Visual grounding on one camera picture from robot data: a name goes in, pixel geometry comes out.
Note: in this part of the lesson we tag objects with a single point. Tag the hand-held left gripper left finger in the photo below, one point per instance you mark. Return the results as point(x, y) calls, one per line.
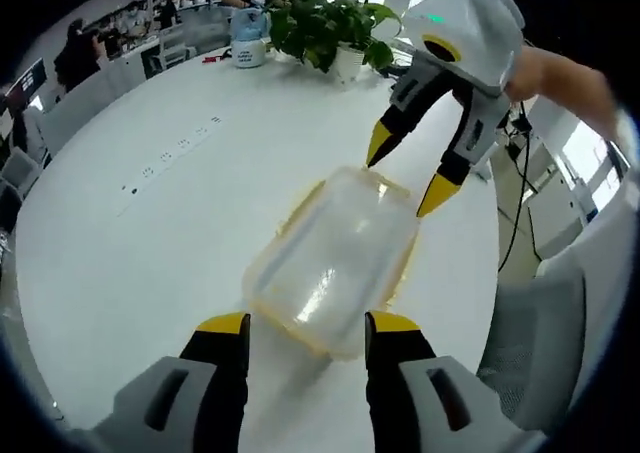
point(210, 403)

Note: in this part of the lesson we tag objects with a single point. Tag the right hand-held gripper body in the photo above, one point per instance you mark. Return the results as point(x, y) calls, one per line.
point(475, 28)

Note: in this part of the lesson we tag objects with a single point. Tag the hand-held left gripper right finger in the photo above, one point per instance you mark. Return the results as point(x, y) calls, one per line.
point(400, 408)

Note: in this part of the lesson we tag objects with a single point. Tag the clear container with yellow buckle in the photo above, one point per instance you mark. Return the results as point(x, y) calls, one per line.
point(340, 253)

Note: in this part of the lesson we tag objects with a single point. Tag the green potted plant white pot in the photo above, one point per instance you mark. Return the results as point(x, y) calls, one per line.
point(320, 28)

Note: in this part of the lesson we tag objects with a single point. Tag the light blue pouch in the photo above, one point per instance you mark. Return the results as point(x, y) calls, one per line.
point(250, 23)

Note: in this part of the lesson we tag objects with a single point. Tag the small red object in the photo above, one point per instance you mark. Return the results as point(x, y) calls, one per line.
point(212, 59)

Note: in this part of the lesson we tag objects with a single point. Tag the white table power strip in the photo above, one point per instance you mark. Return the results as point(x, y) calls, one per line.
point(170, 165)

